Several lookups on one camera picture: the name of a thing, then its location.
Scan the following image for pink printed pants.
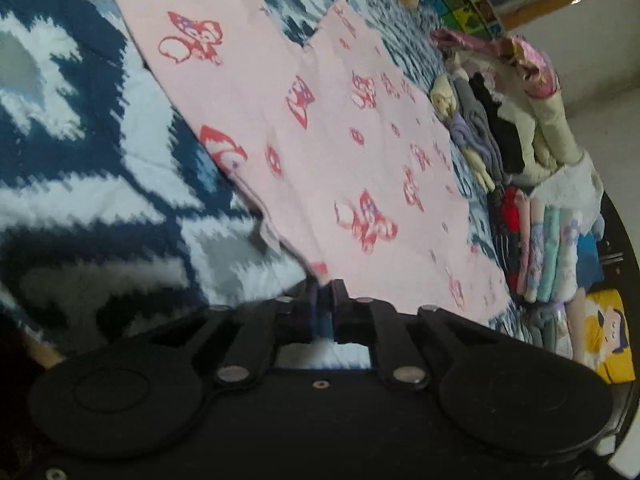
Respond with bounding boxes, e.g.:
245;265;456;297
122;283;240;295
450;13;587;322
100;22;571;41
97;0;514;324

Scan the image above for wooden bed frame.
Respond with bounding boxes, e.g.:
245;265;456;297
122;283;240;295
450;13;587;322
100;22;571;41
19;329;67;370

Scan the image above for cream quilt with pink trim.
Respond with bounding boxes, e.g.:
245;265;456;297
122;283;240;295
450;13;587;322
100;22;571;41
429;29;607;202

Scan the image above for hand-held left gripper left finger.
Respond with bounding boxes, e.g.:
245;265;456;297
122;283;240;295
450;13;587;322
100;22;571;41
145;282;326;392

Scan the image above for blue plush cloth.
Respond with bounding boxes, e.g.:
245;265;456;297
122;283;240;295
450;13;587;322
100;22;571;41
576;231;607;287

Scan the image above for yellow cartoon print cloth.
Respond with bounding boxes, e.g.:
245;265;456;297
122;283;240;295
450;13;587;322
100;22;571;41
584;289;632;387

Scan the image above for wooden window frame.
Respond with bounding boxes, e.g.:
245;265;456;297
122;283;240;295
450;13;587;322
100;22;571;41
499;0;640;32

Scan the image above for lavender folded garment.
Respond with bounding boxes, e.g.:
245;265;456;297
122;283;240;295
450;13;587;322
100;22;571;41
449;110;496;192

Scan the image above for grey folded garment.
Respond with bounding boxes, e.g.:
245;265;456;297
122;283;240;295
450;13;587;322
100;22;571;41
452;77;507;183

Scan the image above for pale yellow folded garment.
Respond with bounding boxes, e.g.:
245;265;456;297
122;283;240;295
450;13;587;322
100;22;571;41
431;74;497;192

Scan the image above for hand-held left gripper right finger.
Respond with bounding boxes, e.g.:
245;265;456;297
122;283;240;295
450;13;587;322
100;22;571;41
327;279;507;392

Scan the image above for row of folded colourful clothes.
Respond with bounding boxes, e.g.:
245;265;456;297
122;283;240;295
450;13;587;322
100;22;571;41
486;185;607;307

